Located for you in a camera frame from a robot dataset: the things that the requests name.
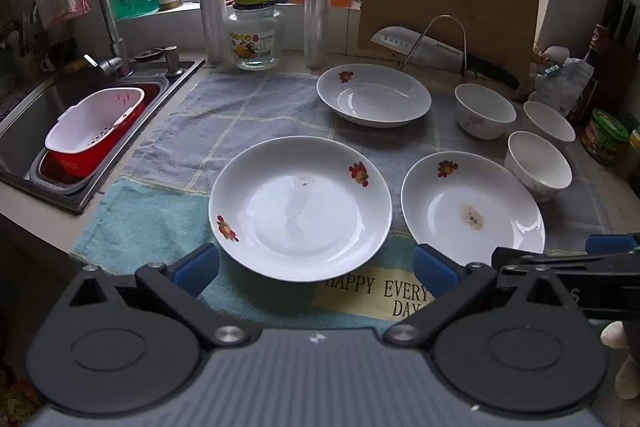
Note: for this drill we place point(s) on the white plastic seasoning bag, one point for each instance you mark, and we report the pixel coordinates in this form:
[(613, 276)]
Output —
[(565, 82)]

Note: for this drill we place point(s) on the glass jar yellow green lid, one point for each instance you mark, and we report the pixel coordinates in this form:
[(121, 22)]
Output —
[(252, 52)]

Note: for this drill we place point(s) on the green lidded sauce jar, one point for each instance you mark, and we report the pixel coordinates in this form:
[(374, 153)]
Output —
[(602, 137)]

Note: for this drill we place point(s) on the stainless steel sink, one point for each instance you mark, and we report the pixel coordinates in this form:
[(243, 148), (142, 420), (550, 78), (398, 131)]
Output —
[(30, 117)]

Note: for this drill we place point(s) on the pink white dishcloth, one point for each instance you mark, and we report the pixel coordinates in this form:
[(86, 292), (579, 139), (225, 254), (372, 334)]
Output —
[(60, 2)]

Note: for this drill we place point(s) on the dark knife block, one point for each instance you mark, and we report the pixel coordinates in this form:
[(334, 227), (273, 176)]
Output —
[(612, 77)]

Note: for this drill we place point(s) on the white floral plate brown stain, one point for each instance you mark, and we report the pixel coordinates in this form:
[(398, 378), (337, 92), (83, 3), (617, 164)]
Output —
[(470, 207)]

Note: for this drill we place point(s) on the steel soap dispenser pump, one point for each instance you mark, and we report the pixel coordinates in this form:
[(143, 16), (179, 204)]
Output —
[(172, 59)]

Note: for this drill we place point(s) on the person's right hand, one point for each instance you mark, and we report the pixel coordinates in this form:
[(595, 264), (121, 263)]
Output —
[(614, 336)]

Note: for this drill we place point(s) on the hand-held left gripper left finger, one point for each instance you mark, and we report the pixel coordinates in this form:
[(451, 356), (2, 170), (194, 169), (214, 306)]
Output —
[(196, 268)]

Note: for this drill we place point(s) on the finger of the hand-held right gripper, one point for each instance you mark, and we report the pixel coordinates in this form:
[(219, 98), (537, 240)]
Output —
[(610, 244), (550, 263)]

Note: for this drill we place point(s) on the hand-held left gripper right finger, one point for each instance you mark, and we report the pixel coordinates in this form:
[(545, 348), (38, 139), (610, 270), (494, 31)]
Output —
[(434, 274)]

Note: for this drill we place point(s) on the steel sink strainer lid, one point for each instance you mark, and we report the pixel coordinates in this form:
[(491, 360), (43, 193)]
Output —
[(147, 54)]

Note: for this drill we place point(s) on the grey blue checked kitchen towel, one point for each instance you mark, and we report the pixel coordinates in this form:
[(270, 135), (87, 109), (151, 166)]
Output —
[(280, 107)]

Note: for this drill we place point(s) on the steel kitchen faucet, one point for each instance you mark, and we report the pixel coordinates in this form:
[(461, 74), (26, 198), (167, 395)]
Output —
[(107, 22)]

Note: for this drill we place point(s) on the white red drain basket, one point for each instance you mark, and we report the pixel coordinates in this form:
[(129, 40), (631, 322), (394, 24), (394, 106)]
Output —
[(95, 127)]

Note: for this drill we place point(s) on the white porcelain bowl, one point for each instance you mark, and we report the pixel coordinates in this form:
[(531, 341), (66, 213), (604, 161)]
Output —
[(484, 117), (537, 167), (550, 124)]

